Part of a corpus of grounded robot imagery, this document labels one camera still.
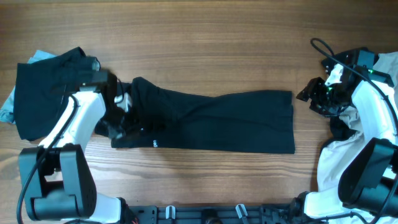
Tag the black garment under pile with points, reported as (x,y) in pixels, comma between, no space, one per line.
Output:
(356,63)

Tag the folded black garment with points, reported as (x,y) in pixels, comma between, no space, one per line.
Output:
(42,87)

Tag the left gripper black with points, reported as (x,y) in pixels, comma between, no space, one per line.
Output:
(111,134)

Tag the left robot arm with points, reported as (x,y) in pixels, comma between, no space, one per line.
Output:
(56,180)

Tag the folded light blue garment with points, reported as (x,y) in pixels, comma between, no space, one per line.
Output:
(7,109)

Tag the black t-shirt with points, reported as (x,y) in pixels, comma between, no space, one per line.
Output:
(255,121)

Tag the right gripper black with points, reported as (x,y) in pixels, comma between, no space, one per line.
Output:
(312,92)

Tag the beige t-shirt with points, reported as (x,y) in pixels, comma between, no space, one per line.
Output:
(369,117)

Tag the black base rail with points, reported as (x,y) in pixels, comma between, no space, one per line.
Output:
(261,214)

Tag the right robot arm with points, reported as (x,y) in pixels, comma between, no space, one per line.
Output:
(357,174)

